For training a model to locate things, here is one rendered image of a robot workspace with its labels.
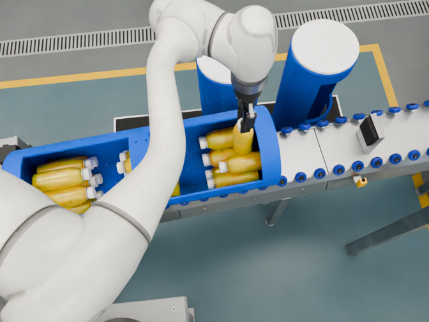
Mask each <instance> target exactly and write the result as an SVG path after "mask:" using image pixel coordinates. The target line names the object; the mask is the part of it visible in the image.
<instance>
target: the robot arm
mask: <svg viewBox="0 0 429 322"><path fill-rule="evenodd" d="M149 23H150V25H151V27H152V29H153V31H154V32H155V33H156V37H157V41H156V42H155V44H154V45H153V48H152V49H151V52H150V54H149V57H148V60H147V68H146V80H147V99H148V109H149V127H150V140H149V147H148V150H147V153H146V155H145V157H144V158H143V160H142V161H141V162H140V164H139V165H138V166H137V167H136V168H134V170H133V171H132V172H130V173H129V174H128V175H127V176H126V177H124V178H123V179H122V180H121V181H120V182H119V183H118V184H117V185H115V186H114V187H113V188H112V189H110V190H109V191H108V192H107V193H106V194H104V195H103V196H101V197H100V198H99V199H98V200H97V201H96V202H95V203H94V204H93V205H92V206H91V207H90V208H89V209H88V210H87V211H86V212H85V213H84V214H83V215H79V214H78V213H75V212H72V211H70V210H67V209H65V208H63V207H61V206H60V205H58V204H57V203H55V202H54V201H53V200H52V199H50V198H49V197H48V196H47V195H45V194H44V193H43V192H41V191H40V190H38V189H37V188H35V187H34V186H32V185H30V184H28V183H27V182H25V181H24V180H22V179H20V178H18V177H16V176H14V175H12V174H10V173H8V172H6V171H4V170H2V169H0V322H96V321H97V320H98V319H99V318H100V317H101V316H102V315H103V313H104V312H105V311H106V310H107V309H108V308H109V307H110V306H111V304H112V303H113V302H114V300H115V299H116V298H117V297H118V295H119V294H120V292H121V291H122V290H123V288H124V287H125V285H126V284H127V283H128V281H129V280H130V279H131V277H132V275H133V274H134V273H135V270H136V269H137V267H138V265H139V263H140V260H141V259H142V256H143V255H144V253H145V251H146V249H147V247H148V246H149V244H150V242H151V240H152V239H153V236H154V233H155V231H156V228H157V226H158V223H159V221H160V219H161V217H162V214H163V212H164V210H165V208H166V205H167V203H168V201H169V199H170V197H171V195H172V193H173V191H174V189H175V187H176V184H177V182H178V179H179V177H180V174H181V171H182V168H183V164H184V158H185V152H186V138H185V131H184V124H183V117H182V114H181V107H180V103H179V97H178V93H177V87H176V80H175V76H174V67H175V65H176V63H177V62H178V61H180V62H189V61H192V60H193V59H196V58H201V57H202V56H207V57H209V58H212V59H214V60H216V61H218V62H219V63H221V64H222V65H224V66H225V67H227V68H228V69H229V70H230V81H231V84H232V86H233V92H234V94H235V95H236V96H237V97H236V98H237V100H238V106H239V107H238V108H237V120H239V119H240V118H243V120H241V122H240V124H241V129H240V132H241V134H242V133H247V132H250V130H251V129H252V128H254V124H255V119H256V117H257V113H256V112H255V111H253V109H254V108H255V102H256V99H257V98H258V97H259V96H260V95H261V93H262V90H263V89H264V87H265V86H266V83H267V78H268V75H269V70H270V69H271V67H272V65H273V63H274V61H275V57H276V51H277V46H278V28H277V24H276V20H275V17H274V15H273V14H272V13H271V12H270V11H269V10H268V9H267V8H265V7H263V6H259V5H250V6H246V7H244V8H242V9H241V10H239V11H238V12H237V13H236V14H233V13H229V12H226V11H224V10H222V9H220V8H219V7H217V6H215V5H213V4H211V3H209V2H207V1H204V0H154V1H153V3H152V5H151V7H150V9H149Z"/></svg>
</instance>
